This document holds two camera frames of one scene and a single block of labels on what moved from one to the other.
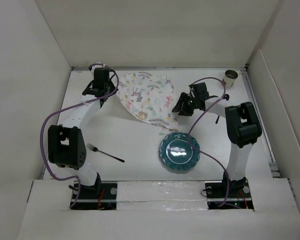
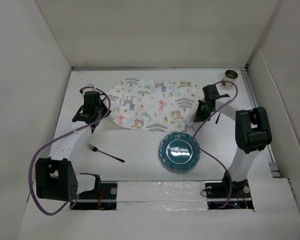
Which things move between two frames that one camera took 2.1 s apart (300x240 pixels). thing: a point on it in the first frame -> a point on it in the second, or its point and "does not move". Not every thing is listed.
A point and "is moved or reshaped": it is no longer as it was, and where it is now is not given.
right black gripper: x=185 y=111 -> x=200 y=117
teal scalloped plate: x=177 y=152 does not move
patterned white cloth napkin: x=151 y=97 is moved or reshaped
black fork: x=96 y=149 does not move
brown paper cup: x=229 y=77 does not move
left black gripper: x=113 y=89 -> x=102 y=103
